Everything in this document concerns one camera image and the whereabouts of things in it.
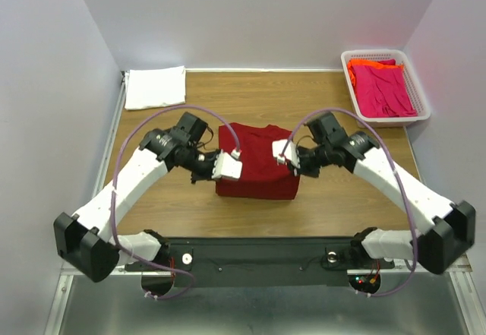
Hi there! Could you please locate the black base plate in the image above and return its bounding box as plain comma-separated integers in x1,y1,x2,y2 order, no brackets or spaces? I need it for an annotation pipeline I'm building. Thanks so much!
125,237,396,289

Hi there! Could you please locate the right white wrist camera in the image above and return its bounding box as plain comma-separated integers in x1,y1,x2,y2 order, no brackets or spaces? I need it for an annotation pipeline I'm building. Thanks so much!
271,139,301,169

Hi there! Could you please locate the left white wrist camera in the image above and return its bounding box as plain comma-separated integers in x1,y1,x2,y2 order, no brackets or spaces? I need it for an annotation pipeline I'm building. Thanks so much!
211,149,242,181

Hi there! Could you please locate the pink t shirt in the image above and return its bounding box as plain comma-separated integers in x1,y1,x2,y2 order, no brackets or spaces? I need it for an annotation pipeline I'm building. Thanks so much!
353,66,418,118

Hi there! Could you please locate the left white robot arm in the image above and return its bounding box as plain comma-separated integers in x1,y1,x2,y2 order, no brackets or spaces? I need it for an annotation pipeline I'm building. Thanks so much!
53,112,222,283

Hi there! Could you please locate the folded white t shirt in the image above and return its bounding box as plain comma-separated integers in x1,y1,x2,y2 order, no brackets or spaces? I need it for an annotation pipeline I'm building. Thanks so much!
125,66,186,110

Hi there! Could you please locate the dark red t shirt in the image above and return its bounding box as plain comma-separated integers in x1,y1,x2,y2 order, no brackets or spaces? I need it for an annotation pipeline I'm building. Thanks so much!
216,122,300,200

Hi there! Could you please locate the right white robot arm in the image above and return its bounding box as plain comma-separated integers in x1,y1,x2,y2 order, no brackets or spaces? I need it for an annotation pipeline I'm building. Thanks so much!
272,109,476,274

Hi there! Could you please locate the white plastic basket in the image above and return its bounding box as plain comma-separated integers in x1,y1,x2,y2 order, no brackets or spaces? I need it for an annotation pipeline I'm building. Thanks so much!
341,49,431,128

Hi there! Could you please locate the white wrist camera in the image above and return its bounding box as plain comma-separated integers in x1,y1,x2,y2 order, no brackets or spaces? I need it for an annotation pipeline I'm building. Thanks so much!
211,149,242,181
271,139,301,169

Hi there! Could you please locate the orange t shirt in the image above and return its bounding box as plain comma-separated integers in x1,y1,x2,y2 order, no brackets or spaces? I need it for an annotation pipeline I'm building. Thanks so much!
346,58,404,87

